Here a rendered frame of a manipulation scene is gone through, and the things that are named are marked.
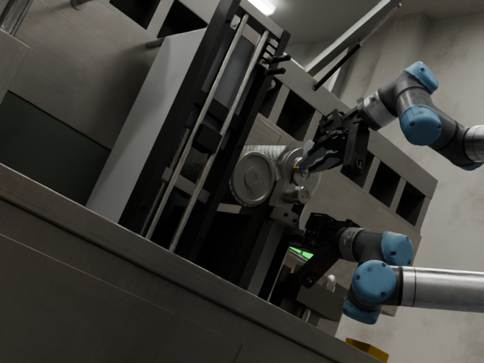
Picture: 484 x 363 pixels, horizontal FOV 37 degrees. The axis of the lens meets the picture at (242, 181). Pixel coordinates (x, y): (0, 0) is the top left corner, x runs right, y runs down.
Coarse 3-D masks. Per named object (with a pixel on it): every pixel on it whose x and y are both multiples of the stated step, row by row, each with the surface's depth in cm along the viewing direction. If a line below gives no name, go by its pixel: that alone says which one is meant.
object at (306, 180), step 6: (300, 156) 171; (294, 162) 169; (294, 174) 168; (300, 174) 170; (306, 174) 170; (312, 174) 172; (294, 180) 168; (300, 180) 169; (306, 180) 170; (312, 180) 172; (306, 186) 171
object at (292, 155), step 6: (294, 150) 169; (300, 150) 170; (288, 156) 168; (294, 156) 169; (288, 162) 168; (282, 168) 168; (288, 168) 168; (282, 174) 168; (288, 174) 168; (318, 174) 174; (288, 180) 168; (312, 186) 173
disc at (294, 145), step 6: (288, 144) 170; (294, 144) 170; (300, 144) 172; (282, 150) 168; (288, 150) 169; (282, 156) 168; (276, 162) 168; (282, 162) 168; (276, 168) 167; (276, 174) 167; (276, 180) 167; (318, 180) 176; (312, 192) 175
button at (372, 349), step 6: (348, 342) 154; (354, 342) 153; (360, 342) 152; (360, 348) 151; (366, 348) 150; (372, 348) 150; (372, 354) 150; (378, 354) 151; (384, 354) 152; (384, 360) 152
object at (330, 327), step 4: (320, 320) 251; (324, 320) 250; (328, 320) 249; (340, 320) 252; (320, 324) 250; (324, 324) 249; (328, 324) 249; (332, 324) 250; (336, 324) 251; (320, 328) 250; (324, 328) 248; (328, 328) 249; (332, 328) 250; (336, 328) 251; (328, 332) 249; (332, 332) 250
